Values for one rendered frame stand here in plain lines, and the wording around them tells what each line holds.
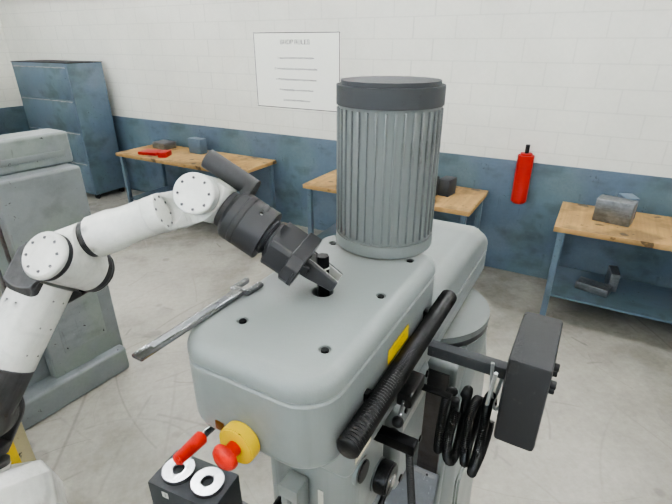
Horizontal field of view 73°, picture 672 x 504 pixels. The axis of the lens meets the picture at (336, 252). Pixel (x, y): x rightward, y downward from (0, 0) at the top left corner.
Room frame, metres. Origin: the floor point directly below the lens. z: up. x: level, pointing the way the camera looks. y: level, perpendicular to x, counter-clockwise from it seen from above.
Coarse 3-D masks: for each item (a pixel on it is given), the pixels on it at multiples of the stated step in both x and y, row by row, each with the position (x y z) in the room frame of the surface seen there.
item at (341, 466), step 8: (416, 368) 0.76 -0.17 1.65; (392, 408) 0.65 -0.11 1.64; (384, 416) 0.62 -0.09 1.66; (376, 432) 0.59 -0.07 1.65; (360, 456) 0.53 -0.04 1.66; (328, 464) 0.52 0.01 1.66; (336, 464) 0.51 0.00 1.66; (344, 464) 0.50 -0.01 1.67; (352, 464) 0.51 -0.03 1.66; (336, 472) 0.51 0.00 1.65; (344, 472) 0.50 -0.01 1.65; (352, 472) 0.51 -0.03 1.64
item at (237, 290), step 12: (240, 288) 0.66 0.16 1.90; (252, 288) 0.66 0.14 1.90; (216, 300) 0.62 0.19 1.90; (228, 300) 0.62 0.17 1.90; (204, 312) 0.59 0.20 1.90; (180, 324) 0.56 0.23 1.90; (192, 324) 0.56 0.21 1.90; (168, 336) 0.53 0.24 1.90; (144, 348) 0.50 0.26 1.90; (156, 348) 0.50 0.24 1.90
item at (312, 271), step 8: (304, 264) 0.65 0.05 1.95; (312, 264) 0.65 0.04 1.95; (304, 272) 0.65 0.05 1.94; (312, 272) 0.65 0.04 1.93; (320, 272) 0.65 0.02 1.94; (312, 280) 0.65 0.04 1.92; (320, 280) 0.65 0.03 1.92; (328, 280) 0.64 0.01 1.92; (336, 280) 0.65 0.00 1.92; (328, 288) 0.64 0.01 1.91
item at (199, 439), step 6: (210, 426) 0.55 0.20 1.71; (198, 432) 0.53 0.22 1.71; (204, 432) 0.53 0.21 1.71; (210, 432) 0.54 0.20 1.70; (192, 438) 0.52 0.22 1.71; (198, 438) 0.52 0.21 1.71; (204, 438) 0.52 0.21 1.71; (186, 444) 0.51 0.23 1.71; (192, 444) 0.51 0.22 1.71; (198, 444) 0.51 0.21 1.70; (204, 444) 0.52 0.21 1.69; (180, 450) 0.50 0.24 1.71; (186, 450) 0.50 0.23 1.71; (192, 450) 0.50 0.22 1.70; (174, 456) 0.49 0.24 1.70; (180, 456) 0.49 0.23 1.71; (186, 456) 0.49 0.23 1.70; (180, 462) 0.48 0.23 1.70
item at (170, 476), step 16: (176, 464) 0.91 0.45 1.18; (192, 464) 0.91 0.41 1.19; (208, 464) 0.92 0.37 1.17; (160, 480) 0.87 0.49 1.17; (176, 480) 0.86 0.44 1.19; (192, 480) 0.86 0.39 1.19; (208, 480) 0.87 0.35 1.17; (224, 480) 0.87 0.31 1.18; (160, 496) 0.85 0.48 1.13; (176, 496) 0.83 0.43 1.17; (192, 496) 0.82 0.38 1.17; (208, 496) 0.82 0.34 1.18; (224, 496) 0.83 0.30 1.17; (240, 496) 0.88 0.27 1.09
